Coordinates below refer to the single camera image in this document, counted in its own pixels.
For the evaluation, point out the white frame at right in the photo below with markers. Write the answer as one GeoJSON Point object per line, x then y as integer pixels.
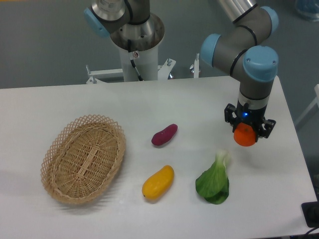
{"type": "Point", "coordinates": [309, 111]}

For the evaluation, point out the blue object top right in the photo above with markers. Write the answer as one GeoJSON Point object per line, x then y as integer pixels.
{"type": "Point", "coordinates": [308, 9]}

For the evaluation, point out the purple sweet potato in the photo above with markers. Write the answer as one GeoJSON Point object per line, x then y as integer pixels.
{"type": "Point", "coordinates": [164, 136]}

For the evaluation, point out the yellow mango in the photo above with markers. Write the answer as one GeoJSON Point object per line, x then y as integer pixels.
{"type": "Point", "coordinates": [156, 185]}

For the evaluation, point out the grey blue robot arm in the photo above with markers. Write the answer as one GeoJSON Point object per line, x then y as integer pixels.
{"type": "Point", "coordinates": [240, 54]}

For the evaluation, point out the black device at edge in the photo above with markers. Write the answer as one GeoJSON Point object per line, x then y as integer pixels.
{"type": "Point", "coordinates": [311, 213]}

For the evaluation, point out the green bok choy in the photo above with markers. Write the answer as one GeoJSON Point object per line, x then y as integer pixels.
{"type": "Point", "coordinates": [213, 183]}

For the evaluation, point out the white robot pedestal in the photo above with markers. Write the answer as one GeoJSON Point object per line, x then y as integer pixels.
{"type": "Point", "coordinates": [138, 47]}

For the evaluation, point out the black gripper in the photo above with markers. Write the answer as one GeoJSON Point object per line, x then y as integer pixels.
{"type": "Point", "coordinates": [250, 112]}

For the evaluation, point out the woven wicker basket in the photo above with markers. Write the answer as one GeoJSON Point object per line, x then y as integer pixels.
{"type": "Point", "coordinates": [83, 160]}

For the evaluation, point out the orange fruit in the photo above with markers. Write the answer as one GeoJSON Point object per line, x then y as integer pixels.
{"type": "Point", "coordinates": [244, 135]}

